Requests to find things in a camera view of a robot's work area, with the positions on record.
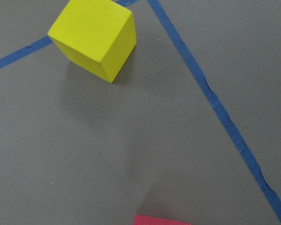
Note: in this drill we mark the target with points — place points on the yellow foam block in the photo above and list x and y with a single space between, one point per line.
97 35

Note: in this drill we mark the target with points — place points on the red foam block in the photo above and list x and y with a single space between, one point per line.
147 220

